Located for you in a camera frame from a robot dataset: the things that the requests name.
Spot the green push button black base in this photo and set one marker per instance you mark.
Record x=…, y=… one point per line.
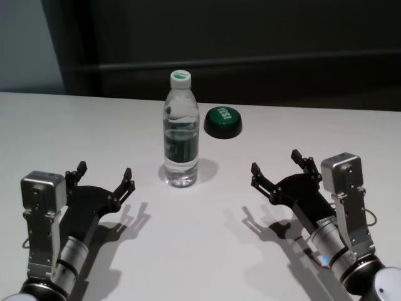
x=223, y=120

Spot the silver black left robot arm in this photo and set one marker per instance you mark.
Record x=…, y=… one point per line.
x=70, y=260

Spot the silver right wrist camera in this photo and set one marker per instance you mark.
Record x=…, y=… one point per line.
x=343, y=175

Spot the dark horizontal wall rail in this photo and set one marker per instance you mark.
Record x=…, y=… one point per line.
x=250, y=65

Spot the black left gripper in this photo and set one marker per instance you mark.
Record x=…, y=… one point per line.
x=84, y=207

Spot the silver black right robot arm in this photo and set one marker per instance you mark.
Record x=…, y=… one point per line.
x=335, y=251

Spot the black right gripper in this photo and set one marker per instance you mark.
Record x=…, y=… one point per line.
x=304, y=197

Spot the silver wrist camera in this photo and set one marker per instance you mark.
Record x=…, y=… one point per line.
x=343, y=175
x=44, y=194

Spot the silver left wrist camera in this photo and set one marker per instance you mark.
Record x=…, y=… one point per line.
x=44, y=194

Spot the clear water bottle green label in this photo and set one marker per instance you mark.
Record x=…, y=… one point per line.
x=181, y=147

